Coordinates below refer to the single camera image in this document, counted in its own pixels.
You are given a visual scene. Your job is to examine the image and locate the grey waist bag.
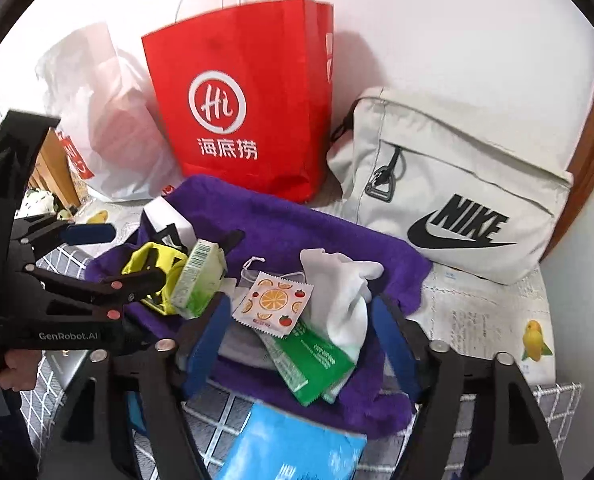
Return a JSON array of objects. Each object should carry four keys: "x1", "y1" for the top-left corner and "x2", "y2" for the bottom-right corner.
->
[{"x1": 325, "y1": 86, "x2": 575, "y2": 287}]

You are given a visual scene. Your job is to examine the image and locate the purple towel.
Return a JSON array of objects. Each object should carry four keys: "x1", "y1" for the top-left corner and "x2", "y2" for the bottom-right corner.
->
[{"x1": 84, "y1": 175, "x2": 433, "y2": 441}]

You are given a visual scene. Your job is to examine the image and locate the green packet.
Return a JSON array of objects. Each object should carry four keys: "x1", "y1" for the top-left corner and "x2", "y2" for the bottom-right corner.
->
[{"x1": 259, "y1": 317, "x2": 356, "y2": 407}]

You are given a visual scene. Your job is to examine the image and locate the fruit print packet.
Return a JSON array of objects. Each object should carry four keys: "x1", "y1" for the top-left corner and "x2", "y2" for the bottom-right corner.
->
[{"x1": 232, "y1": 270, "x2": 314, "y2": 336}]

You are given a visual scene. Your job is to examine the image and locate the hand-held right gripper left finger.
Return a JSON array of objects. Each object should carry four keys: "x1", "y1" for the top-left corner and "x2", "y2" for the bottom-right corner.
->
[{"x1": 42, "y1": 292, "x2": 234, "y2": 480}]

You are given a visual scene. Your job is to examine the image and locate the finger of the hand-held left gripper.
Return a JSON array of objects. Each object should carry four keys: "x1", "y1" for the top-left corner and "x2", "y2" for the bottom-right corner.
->
[
  {"x1": 31, "y1": 266, "x2": 168, "y2": 322},
  {"x1": 16, "y1": 213, "x2": 116, "y2": 262}
]

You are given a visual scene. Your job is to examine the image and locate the red paper bag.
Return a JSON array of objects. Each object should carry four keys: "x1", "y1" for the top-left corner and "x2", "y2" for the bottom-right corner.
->
[{"x1": 141, "y1": 0, "x2": 335, "y2": 205}]

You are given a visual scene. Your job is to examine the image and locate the white plastic shopping bag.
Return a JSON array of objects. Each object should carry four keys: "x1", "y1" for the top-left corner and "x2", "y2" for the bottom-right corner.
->
[{"x1": 34, "y1": 22, "x2": 188, "y2": 203}]

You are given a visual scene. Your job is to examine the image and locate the polka dot pillow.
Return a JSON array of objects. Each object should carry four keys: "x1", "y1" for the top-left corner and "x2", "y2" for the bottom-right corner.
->
[{"x1": 19, "y1": 187, "x2": 72, "y2": 223}]

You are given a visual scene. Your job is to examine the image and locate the grey checked blanket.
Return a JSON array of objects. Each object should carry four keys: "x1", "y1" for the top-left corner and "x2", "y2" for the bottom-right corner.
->
[{"x1": 19, "y1": 245, "x2": 584, "y2": 480}]

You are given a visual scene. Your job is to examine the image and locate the wooden headboard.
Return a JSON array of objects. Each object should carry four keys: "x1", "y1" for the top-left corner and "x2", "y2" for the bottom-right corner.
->
[{"x1": 27, "y1": 130, "x2": 85, "y2": 211}]

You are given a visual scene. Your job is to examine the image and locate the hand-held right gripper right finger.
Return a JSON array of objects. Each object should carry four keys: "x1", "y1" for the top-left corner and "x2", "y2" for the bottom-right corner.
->
[{"x1": 371, "y1": 295, "x2": 563, "y2": 480}]

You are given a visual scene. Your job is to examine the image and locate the yellow mesh bag black strap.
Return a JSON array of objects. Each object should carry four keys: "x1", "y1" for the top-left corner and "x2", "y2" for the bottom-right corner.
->
[{"x1": 121, "y1": 229, "x2": 246, "y2": 317}]

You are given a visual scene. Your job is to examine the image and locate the blue tissue pack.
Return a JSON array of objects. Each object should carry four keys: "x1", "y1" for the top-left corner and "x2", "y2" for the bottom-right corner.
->
[{"x1": 212, "y1": 402, "x2": 368, "y2": 480}]

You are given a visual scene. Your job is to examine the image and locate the white glove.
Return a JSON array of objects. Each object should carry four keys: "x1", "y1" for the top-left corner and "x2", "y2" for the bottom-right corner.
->
[{"x1": 299, "y1": 248, "x2": 385, "y2": 363}]

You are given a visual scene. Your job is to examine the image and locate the newspaper print bedsheet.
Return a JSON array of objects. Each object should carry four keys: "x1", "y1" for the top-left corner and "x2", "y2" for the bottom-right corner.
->
[{"x1": 72, "y1": 180, "x2": 560, "y2": 391}]

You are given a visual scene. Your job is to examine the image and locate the person's left hand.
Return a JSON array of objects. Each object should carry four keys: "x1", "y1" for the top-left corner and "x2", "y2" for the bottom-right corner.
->
[{"x1": 0, "y1": 347, "x2": 44, "y2": 396}]

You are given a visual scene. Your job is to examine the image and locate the green and white small box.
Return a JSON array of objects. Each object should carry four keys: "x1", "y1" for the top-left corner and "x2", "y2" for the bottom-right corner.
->
[{"x1": 169, "y1": 239, "x2": 228, "y2": 320}]

